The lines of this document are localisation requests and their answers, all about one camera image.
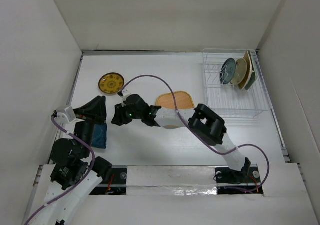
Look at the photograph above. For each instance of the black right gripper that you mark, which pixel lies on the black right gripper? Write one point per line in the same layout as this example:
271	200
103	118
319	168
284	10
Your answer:
120	117

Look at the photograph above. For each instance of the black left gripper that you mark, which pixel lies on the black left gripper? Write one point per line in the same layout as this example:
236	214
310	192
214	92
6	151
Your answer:
96	109

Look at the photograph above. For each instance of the dark blue plate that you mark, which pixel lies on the dark blue plate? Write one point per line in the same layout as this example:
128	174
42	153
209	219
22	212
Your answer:
99	137

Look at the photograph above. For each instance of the orange square woven tray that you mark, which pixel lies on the orange square woven tray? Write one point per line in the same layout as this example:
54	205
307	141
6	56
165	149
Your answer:
180	100

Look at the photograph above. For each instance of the blue white patterned bowl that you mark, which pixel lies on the blue white patterned bowl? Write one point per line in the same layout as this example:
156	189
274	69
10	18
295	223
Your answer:
228	71

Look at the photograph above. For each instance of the cream floral round plate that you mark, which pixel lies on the cream floral round plate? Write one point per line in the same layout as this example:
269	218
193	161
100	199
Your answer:
240	72

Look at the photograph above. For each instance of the green-rimmed bamboo tray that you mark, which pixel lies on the green-rimmed bamboo tray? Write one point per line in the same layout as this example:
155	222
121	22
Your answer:
249	72

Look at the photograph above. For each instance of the light blue divided plate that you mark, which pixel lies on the light blue divided plate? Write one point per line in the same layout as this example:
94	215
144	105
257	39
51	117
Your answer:
254	75

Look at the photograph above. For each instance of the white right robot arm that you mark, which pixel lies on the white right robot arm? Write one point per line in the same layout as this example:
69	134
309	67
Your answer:
201	121

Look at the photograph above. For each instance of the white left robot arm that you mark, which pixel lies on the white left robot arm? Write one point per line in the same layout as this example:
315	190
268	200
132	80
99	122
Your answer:
77	170

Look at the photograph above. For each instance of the yellow brown round plate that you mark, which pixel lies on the yellow brown round plate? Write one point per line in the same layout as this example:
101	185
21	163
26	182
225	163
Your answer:
111	83

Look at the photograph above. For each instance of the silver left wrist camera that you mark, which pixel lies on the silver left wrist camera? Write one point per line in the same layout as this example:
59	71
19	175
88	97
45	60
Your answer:
64	115

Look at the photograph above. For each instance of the white wire dish rack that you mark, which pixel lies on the white wire dish rack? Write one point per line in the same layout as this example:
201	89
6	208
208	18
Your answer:
228	100

